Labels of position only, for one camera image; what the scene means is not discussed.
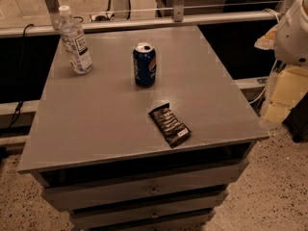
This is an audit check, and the bottom grey drawer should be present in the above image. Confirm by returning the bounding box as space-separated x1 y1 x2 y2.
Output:
84 208 216 231

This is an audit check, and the middle grey drawer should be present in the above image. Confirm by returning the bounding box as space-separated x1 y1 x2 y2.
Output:
68 190 229 231

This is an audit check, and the grey drawer cabinet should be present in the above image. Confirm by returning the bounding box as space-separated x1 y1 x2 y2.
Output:
17 25 270 231

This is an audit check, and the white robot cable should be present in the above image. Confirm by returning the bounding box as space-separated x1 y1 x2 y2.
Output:
248 59 279 106

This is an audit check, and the black hanging cable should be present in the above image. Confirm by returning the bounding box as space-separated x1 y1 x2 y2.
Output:
7 23 35 130

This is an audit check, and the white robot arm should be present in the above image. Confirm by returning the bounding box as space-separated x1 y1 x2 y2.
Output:
254 0 308 124

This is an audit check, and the clear plastic water bottle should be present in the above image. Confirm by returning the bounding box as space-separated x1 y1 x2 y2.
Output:
59 6 92 74

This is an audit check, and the dark snack bar wrapper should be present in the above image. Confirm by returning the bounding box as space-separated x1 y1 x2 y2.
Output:
148 103 192 147

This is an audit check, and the top grey drawer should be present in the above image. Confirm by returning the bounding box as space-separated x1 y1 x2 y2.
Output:
43 159 248 211

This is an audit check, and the metal guard rail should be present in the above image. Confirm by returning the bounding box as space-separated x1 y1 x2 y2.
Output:
0 9 282 39

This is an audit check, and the blue pepsi can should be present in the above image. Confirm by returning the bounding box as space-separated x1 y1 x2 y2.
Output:
133 42 157 88

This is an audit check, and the grey drawer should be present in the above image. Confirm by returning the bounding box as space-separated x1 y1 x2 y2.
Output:
68 190 229 231
43 159 248 211
84 208 216 231

